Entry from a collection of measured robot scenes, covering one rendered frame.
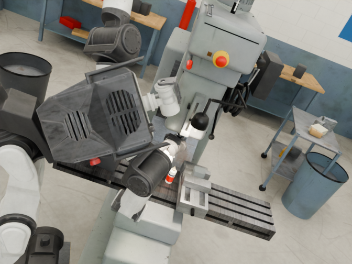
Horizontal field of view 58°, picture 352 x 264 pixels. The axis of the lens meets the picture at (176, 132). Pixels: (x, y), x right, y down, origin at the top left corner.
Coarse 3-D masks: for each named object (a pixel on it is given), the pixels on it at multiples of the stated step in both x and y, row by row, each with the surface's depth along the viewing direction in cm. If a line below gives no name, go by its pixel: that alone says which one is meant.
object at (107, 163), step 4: (116, 156) 160; (88, 160) 165; (104, 160) 163; (108, 160) 162; (112, 160) 162; (120, 160) 174; (96, 164) 165; (100, 164) 165; (104, 164) 164; (108, 164) 164; (112, 164) 163; (116, 164) 165; (104, 168) 166; (108, 168) 165; (112, 168) 164
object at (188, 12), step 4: (188, 0) 509; (192, 0) 507; (188, 4) 510; (192, 4) 509; (188, 8) 512; (192, 8) 513; (184, 12) 518; (188, 12) 515; (192, 12) 518; (184, 16) 520; (188, 16) 519; (184, 20) 522; (188, 20) 523; (180, 24) 528; (184, 24) 525; (188, 24) 529; (184, 28) 529
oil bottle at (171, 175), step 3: (171, 168) 172; (174, 168) 170; (171, 171) 170; (174, 171) 170; (168, 174) 172; (171, 174) 170; (174, 174) 171; (168, 177) 172; (171, 177) 171; (165, 180) 175; (168, 180) 173; (171, 180) 173
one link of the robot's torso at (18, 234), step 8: (8, 224) 111; (16, 224) 111; (24, 224) 113; (0, 232) 112; (8, 232) 111; (16, 232) 112; (24, 232) 113; (0, 240) 121; (8, 240) 114; (16, 240) 114; (24, 240) 116; (0, 248) 122; (8, 248) 116; (16, 248) 117; (24, 248) 119; (0, 256) 125; (8, 256) 125; (16, 256) 126
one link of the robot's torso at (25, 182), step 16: (0, 160) 95; (16, 160) 96; (16, 176) 99; (32, 176) 101; (16, 192) 107; (32, 192) 107; (0, 208) 115; (16, 208) 112; (32, 208) 113; (0, 224) 113; (32, 224) 116
